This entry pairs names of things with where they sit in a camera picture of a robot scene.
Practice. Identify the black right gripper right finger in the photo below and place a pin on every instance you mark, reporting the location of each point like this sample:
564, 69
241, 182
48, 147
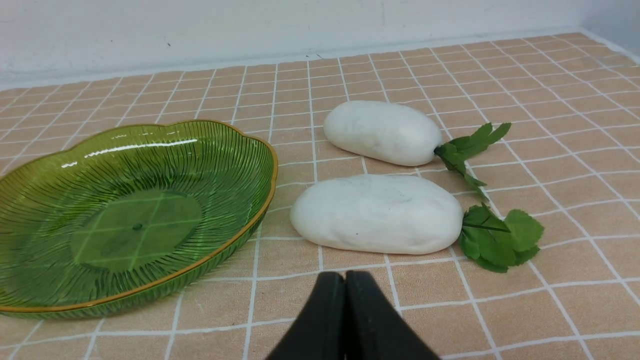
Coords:
374, 329

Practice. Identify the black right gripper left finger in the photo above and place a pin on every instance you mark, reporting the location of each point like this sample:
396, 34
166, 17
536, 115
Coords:
317, 332

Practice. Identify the white radish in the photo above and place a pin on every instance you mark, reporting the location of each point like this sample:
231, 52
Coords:
411, 215
404, 136

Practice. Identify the green ribbed glass plate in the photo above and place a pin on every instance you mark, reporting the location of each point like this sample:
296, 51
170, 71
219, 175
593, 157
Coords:
129, 216

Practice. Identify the beige checkered tablecloth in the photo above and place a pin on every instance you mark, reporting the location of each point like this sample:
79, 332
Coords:
570, 159

